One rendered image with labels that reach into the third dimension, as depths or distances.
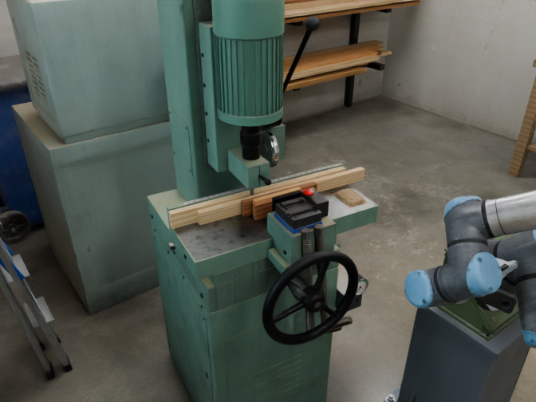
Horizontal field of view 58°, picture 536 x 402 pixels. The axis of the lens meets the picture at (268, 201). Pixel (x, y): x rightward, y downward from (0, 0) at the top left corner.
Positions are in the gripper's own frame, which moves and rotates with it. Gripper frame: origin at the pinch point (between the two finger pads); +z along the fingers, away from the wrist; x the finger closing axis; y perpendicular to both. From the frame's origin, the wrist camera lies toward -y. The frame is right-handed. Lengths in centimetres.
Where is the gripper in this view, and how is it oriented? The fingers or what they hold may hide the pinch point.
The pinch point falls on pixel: (510, 286)
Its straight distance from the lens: 152.7
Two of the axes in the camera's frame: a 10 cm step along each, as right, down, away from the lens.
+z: 8.5, 0.5, 5.3
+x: -2.4, 9.3, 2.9
